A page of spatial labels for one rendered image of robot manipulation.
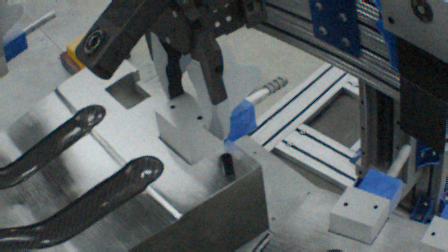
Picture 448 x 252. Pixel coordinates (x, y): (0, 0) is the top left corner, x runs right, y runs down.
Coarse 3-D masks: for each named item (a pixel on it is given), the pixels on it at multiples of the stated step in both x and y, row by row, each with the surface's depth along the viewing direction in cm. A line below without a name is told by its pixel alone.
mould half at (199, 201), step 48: (48, 96) 84; (96, 96) 82; (0, 144) 80; (96, 144) 77; (144, 144) 75; (0, 192) 72; (48, 192) 73; (144, 192) 71; (192, 192) 70; (240, 192) 71; (96, 240) 67; (144, 240) 66; (192, 240) 70; (240, 240) 75
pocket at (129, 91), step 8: (136, 72) 84; (120, 80) 84; (128, 80) 84; (136, 80) 85; (104, 88) 83; (112, 88) 83; (120, 88) 84; (128, 88) 85; (136, 88) 86; (144, 88) 84; (112, 96) 84; (120, 96) 85; (128, 96) 85; (136, 96) 85; (144, 96) 85; (120, 104) 85; (128, 104) 84; (136, 104) 84
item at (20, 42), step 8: (48, 16) 90; (16, 24) 88; (32, 24) 89; (40, 24) 89; (8, 32) 87; (16, 32) 87; (24, 32) 86; (8, 40) 86; (16, 40) 86; (24, 40) 87; (8, 48) 85; (16, 48) 86; (24, 48) 87; (8, 56) 86; (0, 64) 85; (0, 72) 86; (8, 72) 87
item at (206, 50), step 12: (192, 24) 64; (192, 36) 64; (204, 36) 63; (192, 48) 65; (204, 48) 64; (216, 48) 64; (204, 60) 64; (216, 60) 64; (204, 72) 65; (216, 72) 65; (216, 84) 66; (216, 96) 67
